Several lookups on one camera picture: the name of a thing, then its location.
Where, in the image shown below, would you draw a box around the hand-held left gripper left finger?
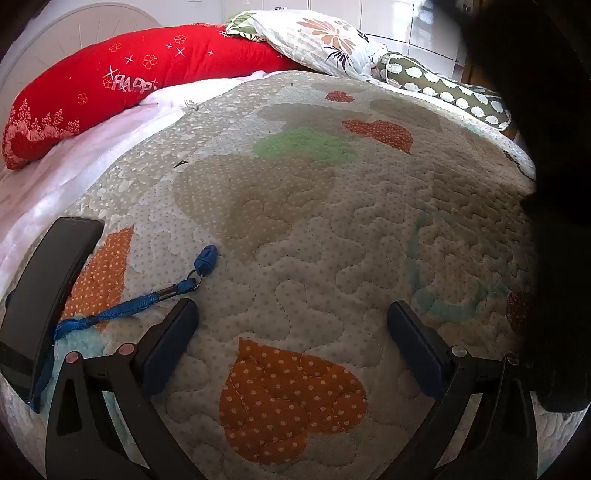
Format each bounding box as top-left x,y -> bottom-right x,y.
45,298 -> 208,480

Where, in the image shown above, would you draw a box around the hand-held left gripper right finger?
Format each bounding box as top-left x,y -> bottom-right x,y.
387,300 -> 539,480

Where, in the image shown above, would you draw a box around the black pants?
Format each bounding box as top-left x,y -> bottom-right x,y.
462,0 -> 591,414

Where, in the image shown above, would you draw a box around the black smartphone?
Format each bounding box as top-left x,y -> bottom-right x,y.
0,217 -> 105,401

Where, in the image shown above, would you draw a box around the heart print quilted blanket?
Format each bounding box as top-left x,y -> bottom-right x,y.
0,70 -> 539,480

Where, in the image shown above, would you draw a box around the white bed sheet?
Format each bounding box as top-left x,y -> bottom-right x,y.
0,70 -> 264,296

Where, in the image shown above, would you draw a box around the green patterned pillow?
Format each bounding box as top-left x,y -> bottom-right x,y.
378,52 -> 512,132

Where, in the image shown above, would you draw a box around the red embroidered pillow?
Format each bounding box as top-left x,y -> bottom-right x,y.
1,24 -> 301,171

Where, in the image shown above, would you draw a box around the white wardrobe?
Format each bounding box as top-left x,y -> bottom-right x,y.
152,0 -> 472,83

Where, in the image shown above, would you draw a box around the white floral pillow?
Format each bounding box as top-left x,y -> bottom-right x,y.
224,9 -> 389,80

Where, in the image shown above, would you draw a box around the white round headboard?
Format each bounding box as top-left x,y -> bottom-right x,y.
0,2 -> 162,134

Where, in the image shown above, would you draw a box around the blue lanyard with clip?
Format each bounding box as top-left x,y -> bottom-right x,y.
31,246 -> 219,414

